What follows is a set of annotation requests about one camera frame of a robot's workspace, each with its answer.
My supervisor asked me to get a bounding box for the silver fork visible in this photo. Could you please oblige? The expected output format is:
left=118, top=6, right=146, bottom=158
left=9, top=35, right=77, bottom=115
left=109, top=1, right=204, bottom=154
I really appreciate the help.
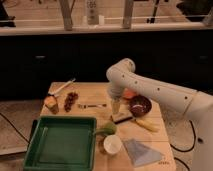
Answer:
left=78, top=104, right=107, bottom=109

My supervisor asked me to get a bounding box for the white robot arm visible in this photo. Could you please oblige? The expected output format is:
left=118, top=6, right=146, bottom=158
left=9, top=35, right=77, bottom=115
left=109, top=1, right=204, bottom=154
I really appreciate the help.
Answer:
left=106, top=58, right=213, bottom=171

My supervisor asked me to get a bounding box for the green plastic tray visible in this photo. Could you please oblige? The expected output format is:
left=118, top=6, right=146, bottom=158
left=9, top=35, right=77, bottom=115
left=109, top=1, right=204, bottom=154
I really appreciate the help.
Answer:
left=23, top=116, right=97, bottom=171

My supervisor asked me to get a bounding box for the orange bowl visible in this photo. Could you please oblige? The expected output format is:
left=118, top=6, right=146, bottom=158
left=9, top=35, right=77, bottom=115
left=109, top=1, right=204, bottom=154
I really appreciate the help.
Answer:
left=122, top=89, right=137, bottom=100

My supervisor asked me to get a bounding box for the brown black sponge block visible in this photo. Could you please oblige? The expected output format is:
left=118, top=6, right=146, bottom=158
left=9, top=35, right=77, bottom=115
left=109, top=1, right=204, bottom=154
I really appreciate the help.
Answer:
left=111, top=112, right=133, bottom=124

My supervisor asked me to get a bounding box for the dark brown bowl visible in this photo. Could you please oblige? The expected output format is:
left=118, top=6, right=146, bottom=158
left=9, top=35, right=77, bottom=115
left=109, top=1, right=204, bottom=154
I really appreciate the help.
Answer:
left=129, top=95, right=152, bottom=117

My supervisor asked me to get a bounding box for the green vegetable toy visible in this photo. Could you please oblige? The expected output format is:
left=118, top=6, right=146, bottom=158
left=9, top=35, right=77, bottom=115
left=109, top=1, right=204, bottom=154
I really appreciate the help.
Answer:
left=95, top=122, right=117, bottom=135

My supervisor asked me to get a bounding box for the yellow banana toy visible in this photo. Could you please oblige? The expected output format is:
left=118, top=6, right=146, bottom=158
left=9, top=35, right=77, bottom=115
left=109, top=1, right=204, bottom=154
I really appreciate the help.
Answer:
left=136, top=119, right=159, bottom=132

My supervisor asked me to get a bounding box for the white cup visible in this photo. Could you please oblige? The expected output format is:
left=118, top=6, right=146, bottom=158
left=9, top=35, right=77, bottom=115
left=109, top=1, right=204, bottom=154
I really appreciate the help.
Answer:
left=103, top=135, right=122, bottom=155

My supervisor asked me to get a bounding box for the bunch of red grapes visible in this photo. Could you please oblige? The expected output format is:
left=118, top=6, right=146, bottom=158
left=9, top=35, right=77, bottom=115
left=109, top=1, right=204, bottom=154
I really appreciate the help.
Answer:
left=64, top=92, right=78, bottom=112

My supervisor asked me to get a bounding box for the grey blue cloth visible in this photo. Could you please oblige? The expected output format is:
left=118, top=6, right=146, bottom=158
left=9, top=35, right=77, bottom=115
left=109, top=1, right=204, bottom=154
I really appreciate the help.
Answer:
left=123, top=139, right=162, bottom=167

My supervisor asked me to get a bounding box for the yellow orange fruit toy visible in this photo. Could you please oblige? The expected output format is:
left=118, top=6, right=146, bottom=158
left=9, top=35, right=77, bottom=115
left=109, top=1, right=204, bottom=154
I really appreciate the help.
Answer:
left=44, top=96, right=59, bottom=114

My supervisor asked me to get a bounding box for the white remote control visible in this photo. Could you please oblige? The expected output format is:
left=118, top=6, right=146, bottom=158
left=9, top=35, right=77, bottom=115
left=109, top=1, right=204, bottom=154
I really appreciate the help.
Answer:
left=86, top=0, right=99, bottom=25

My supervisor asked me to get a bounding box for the white handled knife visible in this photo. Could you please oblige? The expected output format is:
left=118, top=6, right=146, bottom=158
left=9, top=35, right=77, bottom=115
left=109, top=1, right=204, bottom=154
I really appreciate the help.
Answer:
left=48, top=78, right=76, bottom=97

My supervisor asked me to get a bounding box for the black cable right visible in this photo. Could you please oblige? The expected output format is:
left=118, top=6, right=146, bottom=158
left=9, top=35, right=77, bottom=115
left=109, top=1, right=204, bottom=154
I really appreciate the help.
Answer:
left=170, top=119, right=198, bottom=171

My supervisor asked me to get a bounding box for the black cable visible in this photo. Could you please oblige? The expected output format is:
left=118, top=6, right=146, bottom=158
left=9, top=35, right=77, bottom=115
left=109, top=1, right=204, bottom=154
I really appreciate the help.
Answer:
left=0, top=112, right=31, bottom=145
left=170, top=119, right=198, bottom=171

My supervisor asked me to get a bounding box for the black cable left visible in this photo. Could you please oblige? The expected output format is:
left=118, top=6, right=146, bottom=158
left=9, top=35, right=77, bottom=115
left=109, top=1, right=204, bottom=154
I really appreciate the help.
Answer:
left=0, top=112, right=31, bottom=145

